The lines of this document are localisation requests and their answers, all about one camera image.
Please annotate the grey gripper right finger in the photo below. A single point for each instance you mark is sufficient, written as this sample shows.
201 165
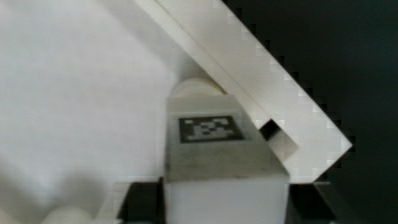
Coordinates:
313 204

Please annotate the white leg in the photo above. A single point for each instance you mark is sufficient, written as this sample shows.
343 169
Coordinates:
224 179

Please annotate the white square tabletop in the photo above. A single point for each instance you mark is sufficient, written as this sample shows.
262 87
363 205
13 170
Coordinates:
100 58

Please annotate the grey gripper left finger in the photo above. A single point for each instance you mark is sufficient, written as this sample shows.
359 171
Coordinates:
142 207

